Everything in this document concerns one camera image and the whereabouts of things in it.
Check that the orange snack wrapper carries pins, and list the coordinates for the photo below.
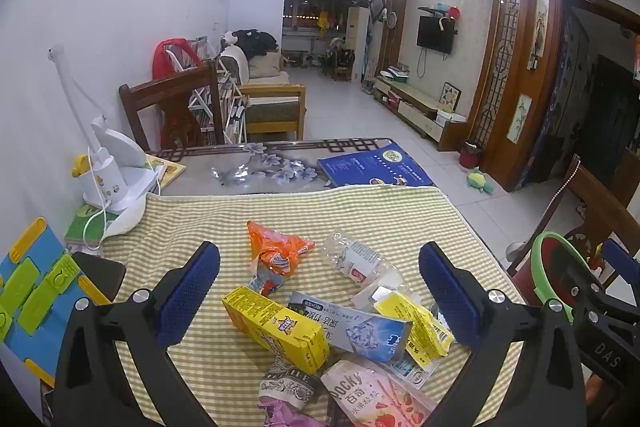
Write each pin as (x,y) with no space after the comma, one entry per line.
(270,242)

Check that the black clothes pile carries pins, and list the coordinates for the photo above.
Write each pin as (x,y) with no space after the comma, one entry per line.
(255,41)

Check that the wall television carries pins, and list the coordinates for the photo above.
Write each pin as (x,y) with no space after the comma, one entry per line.
(435,34)

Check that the bamboo wall painting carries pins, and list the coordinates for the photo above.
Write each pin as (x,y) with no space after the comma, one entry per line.
(520,117)

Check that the colourful framed picture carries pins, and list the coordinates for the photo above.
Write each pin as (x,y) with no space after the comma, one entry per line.
(451,97)

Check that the white desk lamp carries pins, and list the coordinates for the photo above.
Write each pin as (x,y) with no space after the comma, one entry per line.
(132,157)

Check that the white yellow pen holder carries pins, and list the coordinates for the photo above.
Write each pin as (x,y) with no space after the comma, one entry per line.
(100,179)

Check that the pink snack box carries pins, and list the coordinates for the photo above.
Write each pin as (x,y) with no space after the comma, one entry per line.
(360,397)

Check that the red bin with green rim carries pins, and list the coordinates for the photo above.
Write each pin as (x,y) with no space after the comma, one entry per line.
(552,257)

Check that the beige wooden sofa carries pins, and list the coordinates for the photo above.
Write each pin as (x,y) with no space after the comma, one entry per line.
(270,112)

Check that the yellow wrapper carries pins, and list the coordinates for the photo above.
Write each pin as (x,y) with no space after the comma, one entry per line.
(410,322)

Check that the yellow drink carton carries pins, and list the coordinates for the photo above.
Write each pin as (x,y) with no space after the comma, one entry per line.
(270,327)

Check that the small red waste bin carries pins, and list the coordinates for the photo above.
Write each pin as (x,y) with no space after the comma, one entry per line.
(470,155)

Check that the blue book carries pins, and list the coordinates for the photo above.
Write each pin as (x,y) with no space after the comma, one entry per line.
(370,164)

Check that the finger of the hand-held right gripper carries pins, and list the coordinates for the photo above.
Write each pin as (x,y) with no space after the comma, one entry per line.
(607,347)
(620,257)

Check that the white book rack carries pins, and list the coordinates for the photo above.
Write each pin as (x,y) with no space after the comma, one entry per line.
(230,107)

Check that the red bag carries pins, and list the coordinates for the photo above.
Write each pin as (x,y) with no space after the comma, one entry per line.
(162,62)

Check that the portrait wall scroll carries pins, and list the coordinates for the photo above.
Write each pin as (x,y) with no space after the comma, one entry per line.
(540,24)

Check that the black tablet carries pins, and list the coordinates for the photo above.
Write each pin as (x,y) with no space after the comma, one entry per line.
(100,274)

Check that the purple wrapper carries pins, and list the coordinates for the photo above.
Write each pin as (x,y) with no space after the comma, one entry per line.
(290,414)

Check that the carved wooden chair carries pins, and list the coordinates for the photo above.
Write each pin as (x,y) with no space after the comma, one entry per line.
(595,197)

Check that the green yellow plush toy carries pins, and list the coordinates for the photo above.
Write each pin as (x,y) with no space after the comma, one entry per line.
(480,181)

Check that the dark wooden chair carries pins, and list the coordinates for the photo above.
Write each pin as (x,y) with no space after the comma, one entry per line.
(165,89)

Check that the black white wrapper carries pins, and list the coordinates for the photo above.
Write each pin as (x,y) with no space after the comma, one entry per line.
(285,387)

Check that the standing air conditioner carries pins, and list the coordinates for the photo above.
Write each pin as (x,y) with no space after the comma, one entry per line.
(357,42)

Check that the small white blue packet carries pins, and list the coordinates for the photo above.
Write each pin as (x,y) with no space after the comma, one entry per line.
(412,372)

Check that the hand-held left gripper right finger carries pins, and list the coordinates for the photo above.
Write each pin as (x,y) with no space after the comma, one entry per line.
(447,297)

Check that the yellow picture book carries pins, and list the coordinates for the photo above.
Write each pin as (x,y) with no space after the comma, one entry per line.
(167,172)

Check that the blue toy board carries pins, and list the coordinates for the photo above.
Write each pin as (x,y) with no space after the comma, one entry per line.
(35,347)

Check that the television cabinet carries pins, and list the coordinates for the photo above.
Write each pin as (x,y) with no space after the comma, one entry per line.
(420,99)

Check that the clear plastic bottle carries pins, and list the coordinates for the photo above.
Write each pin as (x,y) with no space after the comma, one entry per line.
(350,252)

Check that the yellow striped table mat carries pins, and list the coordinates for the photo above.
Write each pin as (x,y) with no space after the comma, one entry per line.
(200,217)

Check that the wall fan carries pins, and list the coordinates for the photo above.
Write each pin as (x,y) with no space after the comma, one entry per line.
(391,19)

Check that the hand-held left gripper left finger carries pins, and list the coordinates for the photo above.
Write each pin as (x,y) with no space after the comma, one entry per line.
(192,292)

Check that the wall shelf with toys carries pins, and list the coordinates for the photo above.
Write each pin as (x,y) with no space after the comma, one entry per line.
(440,11)

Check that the green book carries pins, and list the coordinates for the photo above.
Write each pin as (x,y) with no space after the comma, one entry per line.
(80,222)

